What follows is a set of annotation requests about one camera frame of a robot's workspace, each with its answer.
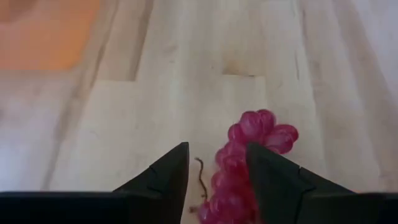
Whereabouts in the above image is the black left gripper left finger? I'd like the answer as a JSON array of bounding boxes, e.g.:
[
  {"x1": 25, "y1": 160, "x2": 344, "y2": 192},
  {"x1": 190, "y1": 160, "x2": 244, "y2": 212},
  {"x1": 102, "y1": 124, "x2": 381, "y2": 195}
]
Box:
[{"x1": 0, "y1": 141, "x2": 190, "y2": 224}]

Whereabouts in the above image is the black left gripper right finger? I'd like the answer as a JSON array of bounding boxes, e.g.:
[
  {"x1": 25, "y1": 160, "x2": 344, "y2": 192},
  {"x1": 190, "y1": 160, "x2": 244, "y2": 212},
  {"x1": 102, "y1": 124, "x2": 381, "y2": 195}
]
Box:
[{"x1": 246, "y1": 142, "x2": 398, "y2": 224}]

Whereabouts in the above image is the red toy grape bunch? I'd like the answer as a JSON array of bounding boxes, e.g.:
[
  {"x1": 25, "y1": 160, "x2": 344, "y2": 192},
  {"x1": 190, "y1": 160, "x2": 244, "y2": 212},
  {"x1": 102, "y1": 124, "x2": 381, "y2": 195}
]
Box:
[{"x1": 188, "y1": 108, "x2": 300, "y2": 224}]

